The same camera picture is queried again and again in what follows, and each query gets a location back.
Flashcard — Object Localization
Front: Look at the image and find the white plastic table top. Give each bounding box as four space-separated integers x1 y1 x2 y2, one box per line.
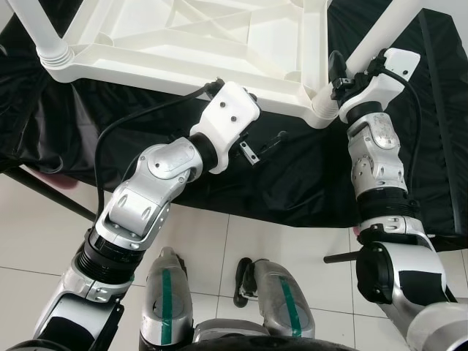
40 0 344 130

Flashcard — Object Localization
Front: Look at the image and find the black cloth table cover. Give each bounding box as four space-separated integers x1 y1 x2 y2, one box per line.
0 0 468 246

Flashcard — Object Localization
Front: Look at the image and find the silver right robot leg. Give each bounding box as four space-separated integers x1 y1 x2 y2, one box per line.
234 257 315 339

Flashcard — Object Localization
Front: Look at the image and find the silver robot leg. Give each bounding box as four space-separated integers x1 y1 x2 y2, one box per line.
234 257 315 339
140 247 195 347

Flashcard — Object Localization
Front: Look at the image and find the silver left robot leg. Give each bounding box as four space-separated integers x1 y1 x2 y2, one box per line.
140 247 195 347

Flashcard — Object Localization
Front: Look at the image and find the red seat edge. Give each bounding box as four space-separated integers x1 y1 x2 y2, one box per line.
40 170 75 191

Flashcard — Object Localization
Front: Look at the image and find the black robot torso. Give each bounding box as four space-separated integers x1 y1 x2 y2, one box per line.
186 320 396 351

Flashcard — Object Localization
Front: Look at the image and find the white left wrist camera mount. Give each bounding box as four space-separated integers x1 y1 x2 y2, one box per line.
192 82 262 175

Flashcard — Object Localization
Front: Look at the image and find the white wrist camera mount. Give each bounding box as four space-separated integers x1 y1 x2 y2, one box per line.
338 48 421 124
192 82 262 175

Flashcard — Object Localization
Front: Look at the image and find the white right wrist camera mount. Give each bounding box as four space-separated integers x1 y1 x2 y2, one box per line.
338 48 421 124

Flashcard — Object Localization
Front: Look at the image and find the black metal frame bar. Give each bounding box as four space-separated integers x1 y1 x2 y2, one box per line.
0 165 96 220
324 233 468 263

